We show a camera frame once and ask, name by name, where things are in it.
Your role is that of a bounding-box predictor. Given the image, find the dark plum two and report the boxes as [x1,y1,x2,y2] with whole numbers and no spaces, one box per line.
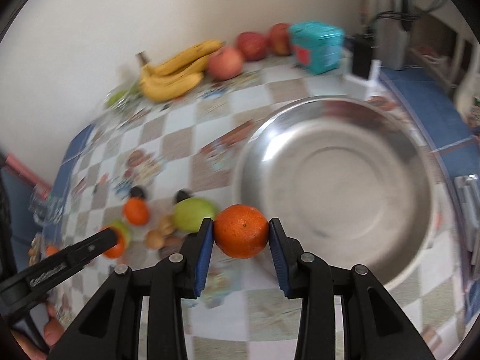
[174,189,192,204]

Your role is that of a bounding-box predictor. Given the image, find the pale red apple front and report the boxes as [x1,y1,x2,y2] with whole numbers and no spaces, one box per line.
[208,46,244,80]

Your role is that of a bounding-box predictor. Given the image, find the clear bag green fruits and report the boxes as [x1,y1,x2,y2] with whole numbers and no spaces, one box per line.
[103,80,143,112]

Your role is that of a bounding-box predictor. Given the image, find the green mango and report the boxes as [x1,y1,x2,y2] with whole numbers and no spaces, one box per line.
[172,197,218,233]

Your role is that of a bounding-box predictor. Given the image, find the dark plum one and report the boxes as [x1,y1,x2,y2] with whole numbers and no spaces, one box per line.
[128,186,146,199]

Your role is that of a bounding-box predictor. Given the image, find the checkered printed tablecloth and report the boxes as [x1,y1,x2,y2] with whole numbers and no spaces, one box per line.
[42,57,479,359]

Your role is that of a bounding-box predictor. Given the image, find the steel thermos flask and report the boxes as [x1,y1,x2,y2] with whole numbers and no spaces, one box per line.
[370,0,412,70]

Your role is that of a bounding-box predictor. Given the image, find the brown round fruit one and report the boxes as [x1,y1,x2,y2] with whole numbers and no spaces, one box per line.
[144,229,165,250]

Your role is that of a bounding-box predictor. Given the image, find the brown round fruit two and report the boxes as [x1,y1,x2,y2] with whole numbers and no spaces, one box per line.
[157,214,176,237]

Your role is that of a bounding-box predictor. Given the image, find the black power adapter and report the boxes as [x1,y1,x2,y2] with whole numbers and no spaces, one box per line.
[352,34,374,80]

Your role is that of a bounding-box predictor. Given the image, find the large steel bowl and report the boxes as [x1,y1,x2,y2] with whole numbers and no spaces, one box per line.
[232,97,438,289]

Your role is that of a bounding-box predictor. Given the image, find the yellow banana bunch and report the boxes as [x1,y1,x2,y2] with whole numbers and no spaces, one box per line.
[137,39,224,102]

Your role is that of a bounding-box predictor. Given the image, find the orange tangerine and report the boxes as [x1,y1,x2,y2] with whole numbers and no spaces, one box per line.
[213,204,269,258]
[103,227,127,259]
[123,197,150,226]

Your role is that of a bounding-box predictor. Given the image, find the red apple middle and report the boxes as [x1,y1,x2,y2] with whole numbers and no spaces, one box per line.
[237,32,268,62]

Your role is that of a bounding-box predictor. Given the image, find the red apple right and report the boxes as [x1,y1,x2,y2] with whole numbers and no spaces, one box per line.
[268,23,291,56]

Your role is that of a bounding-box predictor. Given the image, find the teal toy camera box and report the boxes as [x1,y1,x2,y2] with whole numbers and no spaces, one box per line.
[288,21,345,75]

